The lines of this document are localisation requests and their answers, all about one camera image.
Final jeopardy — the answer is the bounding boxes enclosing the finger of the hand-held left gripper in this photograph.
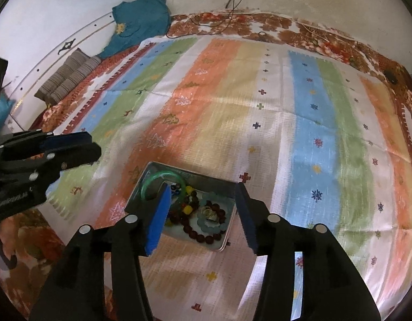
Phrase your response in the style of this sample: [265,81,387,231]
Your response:
[29,142,102,188]
[0,130,93,161]

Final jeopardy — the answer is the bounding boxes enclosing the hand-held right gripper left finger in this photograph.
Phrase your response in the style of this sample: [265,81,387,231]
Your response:
[29,187,172,321]

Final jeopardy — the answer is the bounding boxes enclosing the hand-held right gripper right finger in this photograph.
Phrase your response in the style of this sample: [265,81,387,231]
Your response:
[235,182,382,321]

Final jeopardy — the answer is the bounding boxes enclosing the light blue bead bracelet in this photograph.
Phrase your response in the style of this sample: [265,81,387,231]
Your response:
[192,190,229,239]

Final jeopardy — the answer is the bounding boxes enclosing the yellow and dark bead bracelet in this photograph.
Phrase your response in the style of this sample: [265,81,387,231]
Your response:
[168,182,200,215]

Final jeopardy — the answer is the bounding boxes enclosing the green bangle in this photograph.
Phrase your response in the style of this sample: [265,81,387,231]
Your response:
[141,170,187,202]

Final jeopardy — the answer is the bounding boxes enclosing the metal tin box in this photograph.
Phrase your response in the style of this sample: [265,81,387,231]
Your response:
[125,161,237,252]

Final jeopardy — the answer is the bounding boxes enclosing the person's left hand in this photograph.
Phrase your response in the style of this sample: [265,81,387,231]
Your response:
[0,220,17,258]

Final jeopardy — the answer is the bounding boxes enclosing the grey striped cushion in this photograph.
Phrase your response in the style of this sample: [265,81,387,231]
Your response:
[35,47,102,105]

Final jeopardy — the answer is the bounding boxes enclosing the striped colourful blanket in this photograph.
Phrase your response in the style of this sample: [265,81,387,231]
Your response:
[39,36,412,321]

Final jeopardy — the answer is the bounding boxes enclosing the teal garment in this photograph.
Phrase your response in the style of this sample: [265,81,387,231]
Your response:
[99,0,172,59]

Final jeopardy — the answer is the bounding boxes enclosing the floral red brown blanket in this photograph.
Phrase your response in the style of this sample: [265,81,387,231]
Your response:
[0,11,412,311]

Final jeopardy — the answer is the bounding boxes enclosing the dark red bead bracelet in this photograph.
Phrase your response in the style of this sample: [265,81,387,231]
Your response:
[166,201,227,244]

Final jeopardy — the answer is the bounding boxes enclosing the black cable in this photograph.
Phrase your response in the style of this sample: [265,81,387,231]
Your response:
[166,0,248,39]

